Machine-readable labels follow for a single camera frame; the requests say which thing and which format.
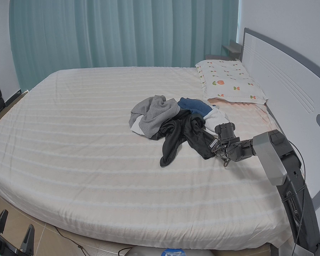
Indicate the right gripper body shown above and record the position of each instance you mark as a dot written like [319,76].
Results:
[214,144]

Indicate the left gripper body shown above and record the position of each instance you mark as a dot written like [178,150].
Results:
[8,245]

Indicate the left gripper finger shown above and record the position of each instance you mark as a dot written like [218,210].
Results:
[28,241]
[0,224]

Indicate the black T-shirt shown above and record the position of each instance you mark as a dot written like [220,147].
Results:
[173,140]

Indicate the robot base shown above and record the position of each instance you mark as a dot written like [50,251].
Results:
[149,252]

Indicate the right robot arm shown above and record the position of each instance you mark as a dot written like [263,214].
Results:
[272,153]

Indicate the pile of clothes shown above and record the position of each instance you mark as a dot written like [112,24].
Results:
[154,113]

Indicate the bed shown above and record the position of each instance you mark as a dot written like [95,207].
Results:
[96,143]

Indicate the white printed pillow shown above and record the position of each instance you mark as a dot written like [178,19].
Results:
[229,81]

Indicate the grey bedside table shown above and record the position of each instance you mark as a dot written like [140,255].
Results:
[233,48]

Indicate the blue-green curtain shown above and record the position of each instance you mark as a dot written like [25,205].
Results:
[109,23]

